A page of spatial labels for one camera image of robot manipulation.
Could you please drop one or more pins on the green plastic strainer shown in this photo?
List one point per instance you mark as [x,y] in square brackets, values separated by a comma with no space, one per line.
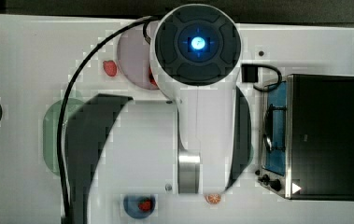
[50,123]

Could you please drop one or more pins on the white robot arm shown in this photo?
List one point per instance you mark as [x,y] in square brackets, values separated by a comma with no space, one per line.
[195,57]

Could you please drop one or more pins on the red ketchup bottle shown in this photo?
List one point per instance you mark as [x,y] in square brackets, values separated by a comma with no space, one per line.
[152,79]

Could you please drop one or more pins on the grey round plate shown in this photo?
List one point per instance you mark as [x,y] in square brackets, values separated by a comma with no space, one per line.
[133,58]

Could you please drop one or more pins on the red strawberry beside plate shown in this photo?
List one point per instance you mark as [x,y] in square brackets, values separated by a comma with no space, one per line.
[110,68]

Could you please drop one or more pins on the orange slice toy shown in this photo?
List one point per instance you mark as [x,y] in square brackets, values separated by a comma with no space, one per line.
[213,198]

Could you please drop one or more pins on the red strawberry in bowl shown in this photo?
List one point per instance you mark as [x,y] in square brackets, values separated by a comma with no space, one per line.
[145,205]

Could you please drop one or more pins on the blue bowl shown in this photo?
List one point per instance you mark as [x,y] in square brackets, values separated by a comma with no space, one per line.
[130,205]

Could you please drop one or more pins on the black toaster oven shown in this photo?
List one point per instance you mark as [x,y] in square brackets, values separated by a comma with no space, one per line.
[308,138]

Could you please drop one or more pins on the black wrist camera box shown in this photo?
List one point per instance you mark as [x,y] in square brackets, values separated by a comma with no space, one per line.
[250,73]

